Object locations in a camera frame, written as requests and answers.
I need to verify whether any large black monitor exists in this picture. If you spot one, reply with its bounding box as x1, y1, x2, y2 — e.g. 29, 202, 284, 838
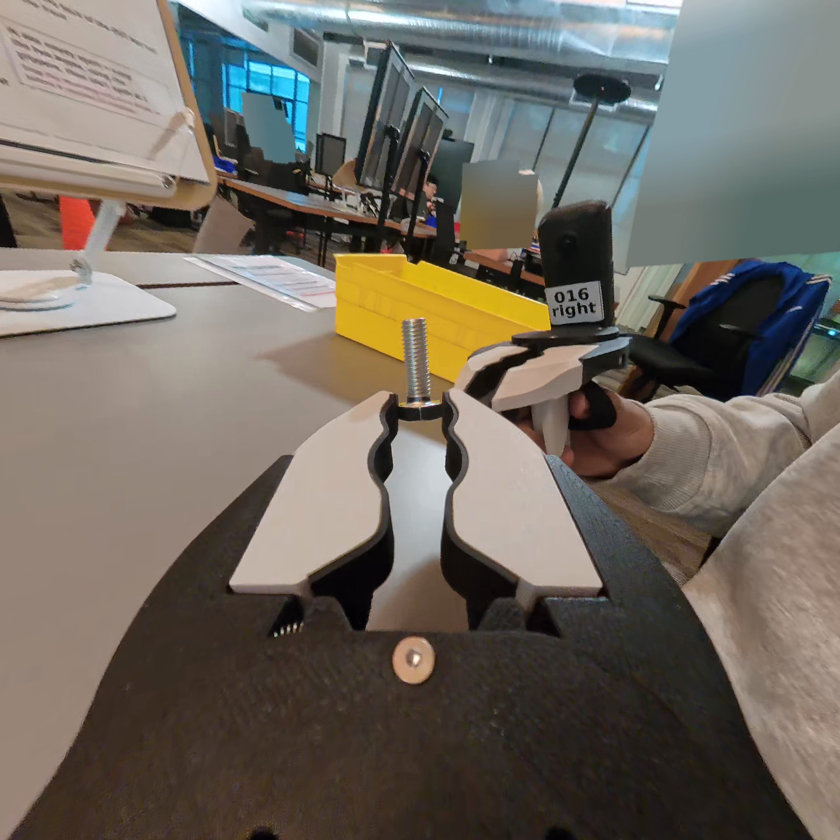
392, 87, 450, 201
354, 41, 416, 198

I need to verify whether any black pole with disc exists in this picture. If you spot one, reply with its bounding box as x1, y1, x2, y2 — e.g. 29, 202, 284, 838
551, 73, 632, 211

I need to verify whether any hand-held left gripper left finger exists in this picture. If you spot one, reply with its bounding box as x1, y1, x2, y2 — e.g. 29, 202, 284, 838
228, 390, 401, 598

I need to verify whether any long wooden table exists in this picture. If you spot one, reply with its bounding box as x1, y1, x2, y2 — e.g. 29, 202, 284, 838
220, 174, 437, 263

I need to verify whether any person's right hand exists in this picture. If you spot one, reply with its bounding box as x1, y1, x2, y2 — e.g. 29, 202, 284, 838
518, 387, 655, 480

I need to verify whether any person's grey sweatshirt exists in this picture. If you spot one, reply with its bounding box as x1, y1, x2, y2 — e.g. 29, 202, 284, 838
682, 427, 840, 840

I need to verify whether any silver steel bolt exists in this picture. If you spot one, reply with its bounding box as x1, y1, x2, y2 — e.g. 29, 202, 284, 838
395, 317, 442, 422

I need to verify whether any orange traffic cone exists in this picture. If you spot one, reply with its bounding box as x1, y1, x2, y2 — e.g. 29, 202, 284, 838
59, 196, 101, 250

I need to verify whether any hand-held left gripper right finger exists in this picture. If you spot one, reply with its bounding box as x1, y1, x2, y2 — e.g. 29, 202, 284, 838
441, 387, 606, 599

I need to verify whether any laminated paper sheet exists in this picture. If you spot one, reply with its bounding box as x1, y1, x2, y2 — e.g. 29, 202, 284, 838
185, 255, 337, 309

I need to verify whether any grey desk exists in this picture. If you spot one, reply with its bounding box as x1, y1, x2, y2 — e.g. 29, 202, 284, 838
0, 248, 555, 829

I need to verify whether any yellow plastic bin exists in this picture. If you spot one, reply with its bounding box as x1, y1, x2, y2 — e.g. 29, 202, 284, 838
333, 253, 553, 385

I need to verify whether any black office chair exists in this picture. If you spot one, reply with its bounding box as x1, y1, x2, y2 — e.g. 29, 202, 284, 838
623, 262, 828, 403

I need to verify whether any printed instruction sheet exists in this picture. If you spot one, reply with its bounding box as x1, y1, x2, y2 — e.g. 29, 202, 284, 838
0, 0, 211, 185

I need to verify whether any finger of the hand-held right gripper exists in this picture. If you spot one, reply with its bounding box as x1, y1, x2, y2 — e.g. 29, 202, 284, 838
454, 344, 527, 400
487, 344, 593, 414

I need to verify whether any person's right forearm grey sleeve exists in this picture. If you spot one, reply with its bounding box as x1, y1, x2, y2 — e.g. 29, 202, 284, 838
594, 371, 840, 539

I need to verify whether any blue jacket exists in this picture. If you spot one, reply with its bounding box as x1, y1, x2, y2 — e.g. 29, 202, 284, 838
669, 259, 833, 398

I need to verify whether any white document stand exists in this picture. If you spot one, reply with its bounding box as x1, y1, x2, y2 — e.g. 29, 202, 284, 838
0, 0, 219, 339

